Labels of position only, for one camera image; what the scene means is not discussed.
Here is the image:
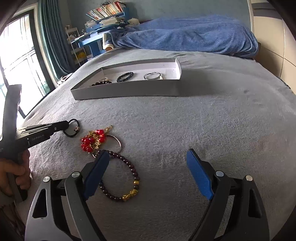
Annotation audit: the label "black hair tie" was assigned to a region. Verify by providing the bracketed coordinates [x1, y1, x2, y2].
[63, 118, 81, 138]

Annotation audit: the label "red bead gold charm bracelet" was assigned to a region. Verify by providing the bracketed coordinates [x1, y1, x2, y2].
[80, 125, 113, 153]

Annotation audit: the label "large black bead bracelet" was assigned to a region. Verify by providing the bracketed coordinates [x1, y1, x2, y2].
[90, 79, 113, 87]

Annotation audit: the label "dark garnet bead bracelet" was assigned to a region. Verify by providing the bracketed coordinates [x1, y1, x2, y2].
[98, 150, 141, 202]

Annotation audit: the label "blue crystal bead bracelet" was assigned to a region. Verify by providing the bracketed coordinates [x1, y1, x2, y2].
[116, 71, 135, 83]

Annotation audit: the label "pink cord bracelet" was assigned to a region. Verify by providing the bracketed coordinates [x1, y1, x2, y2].
[143, 71, 164, 81]

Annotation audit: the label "thin silver bangle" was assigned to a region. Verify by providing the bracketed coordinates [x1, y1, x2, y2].
[92, 134, 123, 158]

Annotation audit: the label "person's left hand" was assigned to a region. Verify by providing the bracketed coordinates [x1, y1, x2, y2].
[0, 150, 31, 196]

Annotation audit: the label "white shoes on floor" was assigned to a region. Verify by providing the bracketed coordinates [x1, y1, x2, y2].
[57, 73, 73, 85]

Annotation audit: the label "window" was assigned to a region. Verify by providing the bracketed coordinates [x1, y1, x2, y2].
[1, 9, 55, 128]

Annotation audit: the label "white shelf rack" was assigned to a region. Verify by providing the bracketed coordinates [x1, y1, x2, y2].
[65, 25, 87, 68]

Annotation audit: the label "blue desk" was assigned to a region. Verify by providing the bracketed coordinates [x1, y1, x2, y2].
[79, 7, 130, 57]

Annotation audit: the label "grey bed sheet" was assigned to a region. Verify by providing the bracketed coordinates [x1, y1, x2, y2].
[18, 50, 295, 240]

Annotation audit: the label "grey shallow cardboard tray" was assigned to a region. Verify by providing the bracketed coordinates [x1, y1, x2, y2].
[71, 58, 182, 100]

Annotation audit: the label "teal curtain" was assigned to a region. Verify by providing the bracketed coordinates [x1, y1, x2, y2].
[38, 1, 76, 79]

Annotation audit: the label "stack of papers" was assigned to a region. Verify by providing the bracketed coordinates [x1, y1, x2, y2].
[99, 16, 125, 27]

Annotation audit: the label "row of books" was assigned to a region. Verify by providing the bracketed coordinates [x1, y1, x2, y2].
[86, 1, 126, 21]

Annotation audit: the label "white plush toy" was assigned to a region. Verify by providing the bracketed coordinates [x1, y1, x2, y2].
[127, 18, 140, 26]

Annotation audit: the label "beige wardrobe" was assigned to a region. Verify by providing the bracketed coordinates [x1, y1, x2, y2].
[248, 1, 295, 91]

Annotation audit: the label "blue blanket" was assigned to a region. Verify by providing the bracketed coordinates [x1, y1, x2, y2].
[103, 15, 259, 58]

